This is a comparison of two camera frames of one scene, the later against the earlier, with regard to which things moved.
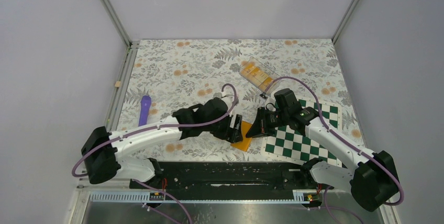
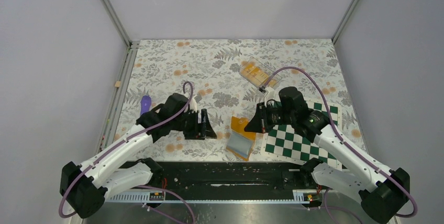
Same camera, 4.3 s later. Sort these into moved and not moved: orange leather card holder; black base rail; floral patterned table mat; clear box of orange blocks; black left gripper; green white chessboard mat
Moved: black left gripper; orange leather card holder
Not moved: green white chessboard mat; black base rail; floral patterned table mat; clear box of orange blocks
